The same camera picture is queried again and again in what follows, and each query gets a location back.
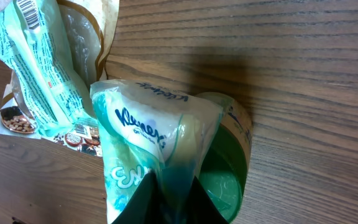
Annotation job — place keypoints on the green lid white jar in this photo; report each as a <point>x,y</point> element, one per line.
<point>224,170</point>

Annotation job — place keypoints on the teal snack packet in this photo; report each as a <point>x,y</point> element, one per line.
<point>34,43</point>

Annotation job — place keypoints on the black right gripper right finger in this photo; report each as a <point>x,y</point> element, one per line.
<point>199,207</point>

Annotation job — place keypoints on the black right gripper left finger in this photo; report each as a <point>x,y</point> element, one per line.
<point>144,205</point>

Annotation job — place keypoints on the beige Pantree snack pouch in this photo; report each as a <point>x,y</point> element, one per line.
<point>90,29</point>

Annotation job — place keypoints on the Kleenex tissue pack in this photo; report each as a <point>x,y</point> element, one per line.
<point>145,128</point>

